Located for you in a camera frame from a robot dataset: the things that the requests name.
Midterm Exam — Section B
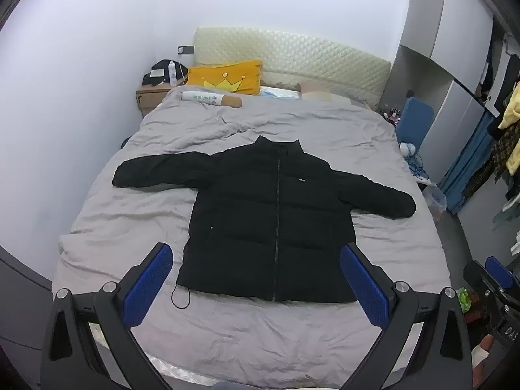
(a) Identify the black bag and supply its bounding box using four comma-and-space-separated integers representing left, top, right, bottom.
142, 59, 188, 88

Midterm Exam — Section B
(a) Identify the pink pillow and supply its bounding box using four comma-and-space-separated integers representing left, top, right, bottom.
298, 81, 350, 100

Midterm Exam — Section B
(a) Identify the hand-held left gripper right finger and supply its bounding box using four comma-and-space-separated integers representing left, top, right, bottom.
340, 243, 475, 390

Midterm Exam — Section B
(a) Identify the light blue cloth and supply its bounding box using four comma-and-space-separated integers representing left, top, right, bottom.
260, 86, 303, 101

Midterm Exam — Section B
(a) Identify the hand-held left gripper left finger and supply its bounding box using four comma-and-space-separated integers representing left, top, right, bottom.
41, 242, 174, 390

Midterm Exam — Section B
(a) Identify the black puffer jacket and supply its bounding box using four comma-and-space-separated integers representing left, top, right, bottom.
112, 135, 417, 311

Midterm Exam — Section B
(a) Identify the yellow crown pillow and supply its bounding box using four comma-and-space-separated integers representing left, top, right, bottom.
186, 60, 264, 96

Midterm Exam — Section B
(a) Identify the grey bed blanket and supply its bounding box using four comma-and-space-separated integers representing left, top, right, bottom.
51, 85, 453, 388

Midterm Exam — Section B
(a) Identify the green packet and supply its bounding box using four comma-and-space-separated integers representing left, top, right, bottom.
456, 288, 474, 311

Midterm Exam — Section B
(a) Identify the white cylinder bolster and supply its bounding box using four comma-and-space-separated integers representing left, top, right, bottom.
181, 90, 243, 110

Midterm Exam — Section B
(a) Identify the cardboard box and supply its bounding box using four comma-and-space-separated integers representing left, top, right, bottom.
136, 84, 173, 118

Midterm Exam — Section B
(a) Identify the clear plastic bin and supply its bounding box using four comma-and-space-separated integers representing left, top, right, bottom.
422, 183, 448, 222

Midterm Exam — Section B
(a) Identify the grey wardrobe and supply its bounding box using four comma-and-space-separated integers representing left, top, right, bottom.
380, 0, 506, 183

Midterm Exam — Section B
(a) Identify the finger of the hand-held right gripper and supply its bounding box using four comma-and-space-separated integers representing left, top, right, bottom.
485, 256, 520, 290

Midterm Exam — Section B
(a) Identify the cream quilted headboard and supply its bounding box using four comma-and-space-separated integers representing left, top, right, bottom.
192, 26, 393, 100

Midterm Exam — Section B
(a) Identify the blue chair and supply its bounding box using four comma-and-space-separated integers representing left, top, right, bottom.
395, 97, 435, 153

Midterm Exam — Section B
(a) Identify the yellow hanging garment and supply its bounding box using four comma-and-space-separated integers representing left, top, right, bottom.
498, 81, 520, 131

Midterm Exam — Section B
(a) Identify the dark patterned hanging garment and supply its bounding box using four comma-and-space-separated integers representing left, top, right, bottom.
463, 126, 520, 198

